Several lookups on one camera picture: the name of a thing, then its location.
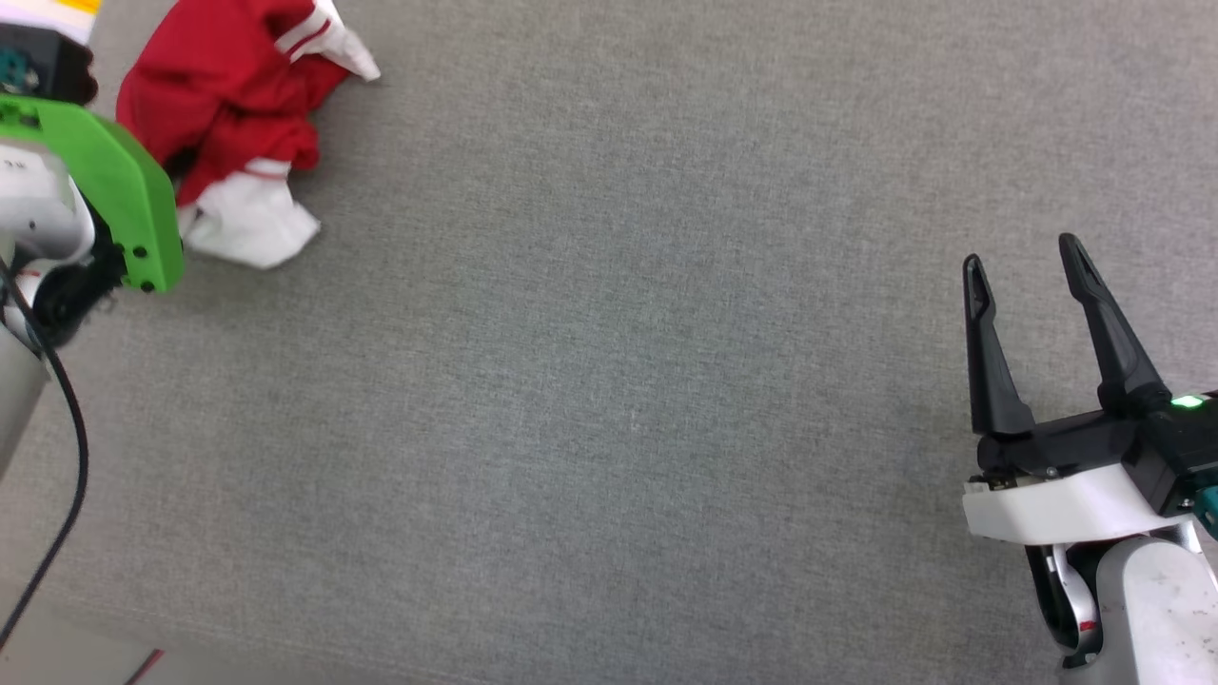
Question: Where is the red white basketball jersey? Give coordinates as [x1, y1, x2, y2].
[116, 0, 382, 270]

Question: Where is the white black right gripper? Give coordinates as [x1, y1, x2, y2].
[963, 233, 1200, 546]

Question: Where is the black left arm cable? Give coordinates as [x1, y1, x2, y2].
[0, 271, 90, 650]

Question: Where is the white yellow striped object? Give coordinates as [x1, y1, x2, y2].
[0, 0, 102, 44]

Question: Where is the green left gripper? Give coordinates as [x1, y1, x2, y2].
[0, 95, 185, 294]

